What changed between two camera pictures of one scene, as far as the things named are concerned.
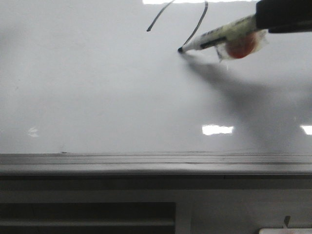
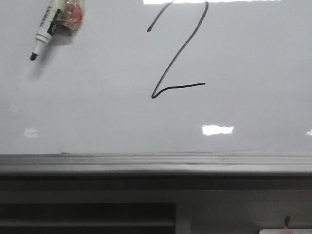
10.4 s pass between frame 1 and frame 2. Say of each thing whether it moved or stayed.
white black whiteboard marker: moved
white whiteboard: stayed
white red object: stayed
